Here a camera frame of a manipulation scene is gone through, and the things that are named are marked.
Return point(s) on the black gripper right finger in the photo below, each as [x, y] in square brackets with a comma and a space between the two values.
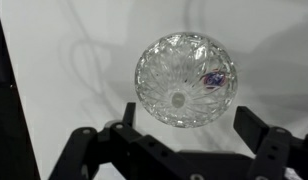
[270, 150]

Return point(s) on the clear crystal glass bowl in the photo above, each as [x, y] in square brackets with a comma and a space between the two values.
[180, 66]

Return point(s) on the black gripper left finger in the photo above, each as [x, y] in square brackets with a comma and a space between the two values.
[130, 143]

